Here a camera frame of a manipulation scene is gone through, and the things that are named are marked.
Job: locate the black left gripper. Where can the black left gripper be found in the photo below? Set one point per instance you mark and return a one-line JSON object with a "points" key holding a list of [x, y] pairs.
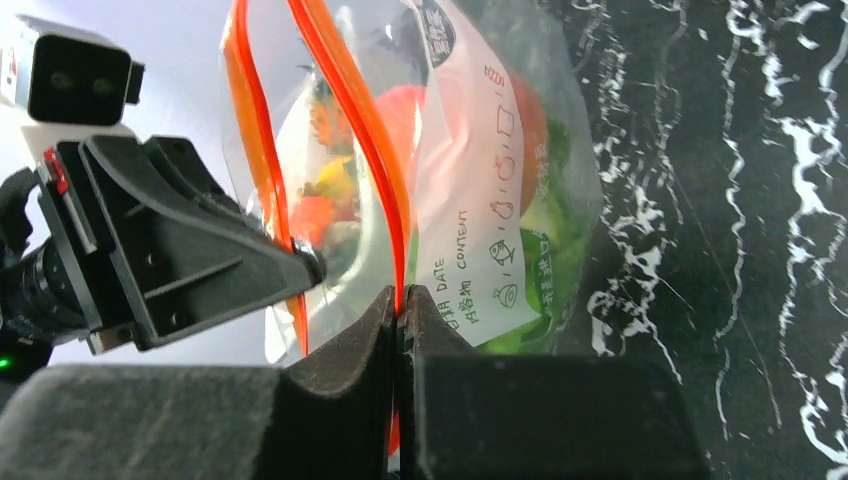
{"points": [[116, 241]]}

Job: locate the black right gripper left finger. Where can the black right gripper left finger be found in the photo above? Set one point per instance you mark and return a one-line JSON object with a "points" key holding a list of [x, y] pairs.
{"points": [[325, 417]]}

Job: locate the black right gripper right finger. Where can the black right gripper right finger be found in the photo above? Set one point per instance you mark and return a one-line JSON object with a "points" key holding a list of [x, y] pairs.
{"points": [[468, 415]]}

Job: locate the green toy lettuce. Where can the green toy lettuce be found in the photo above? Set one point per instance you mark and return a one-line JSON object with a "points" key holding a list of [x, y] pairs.
{"points": [[555, 236]]}

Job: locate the toy peach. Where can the toy peach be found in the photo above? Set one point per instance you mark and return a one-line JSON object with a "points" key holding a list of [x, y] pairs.
{"points": [[459, 137]]}

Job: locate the clear zip bag orange zipper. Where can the clear zip bag orange zipper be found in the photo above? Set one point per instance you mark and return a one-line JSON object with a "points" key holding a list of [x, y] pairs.
{"points": [[311, 159]]}

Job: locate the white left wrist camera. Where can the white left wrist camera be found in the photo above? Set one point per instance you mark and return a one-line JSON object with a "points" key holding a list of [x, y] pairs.
{"points": [[66, 75]]}

